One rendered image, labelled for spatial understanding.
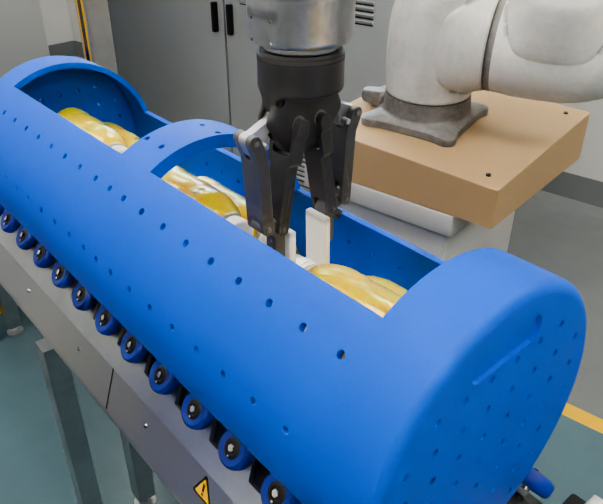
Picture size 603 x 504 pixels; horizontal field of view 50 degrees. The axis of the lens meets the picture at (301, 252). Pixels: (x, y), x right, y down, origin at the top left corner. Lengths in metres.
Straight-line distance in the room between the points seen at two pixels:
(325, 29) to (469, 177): 0.58
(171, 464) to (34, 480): 1.26
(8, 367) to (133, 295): 1.82
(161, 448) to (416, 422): 0.47
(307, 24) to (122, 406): 0.59
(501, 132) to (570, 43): 0.23
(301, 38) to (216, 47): 2.41
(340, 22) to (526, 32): 0.58
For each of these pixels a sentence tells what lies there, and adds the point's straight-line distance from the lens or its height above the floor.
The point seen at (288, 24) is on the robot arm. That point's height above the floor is 1.39.
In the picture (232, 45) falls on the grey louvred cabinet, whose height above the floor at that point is 0.84.
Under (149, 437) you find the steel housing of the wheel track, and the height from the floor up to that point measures 0.87.
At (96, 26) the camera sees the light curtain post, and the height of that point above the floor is 1.15.
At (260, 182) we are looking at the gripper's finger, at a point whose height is 1.26.
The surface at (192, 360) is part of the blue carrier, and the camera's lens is 0.61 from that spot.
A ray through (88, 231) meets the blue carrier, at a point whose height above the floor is 1.14.
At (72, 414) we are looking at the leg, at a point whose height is 0.43.
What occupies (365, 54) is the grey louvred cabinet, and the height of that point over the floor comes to 0.92.
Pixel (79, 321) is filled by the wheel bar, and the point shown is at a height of 0.92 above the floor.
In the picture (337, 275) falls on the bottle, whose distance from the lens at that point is 0.61.
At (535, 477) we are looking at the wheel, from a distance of 0.71.
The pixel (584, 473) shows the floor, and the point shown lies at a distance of 2.12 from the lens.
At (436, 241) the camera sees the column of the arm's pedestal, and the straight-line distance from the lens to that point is 1.14.
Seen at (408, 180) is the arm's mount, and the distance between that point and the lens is 1.11.
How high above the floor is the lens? 1.50
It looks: 31 degrees down
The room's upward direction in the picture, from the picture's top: straight up
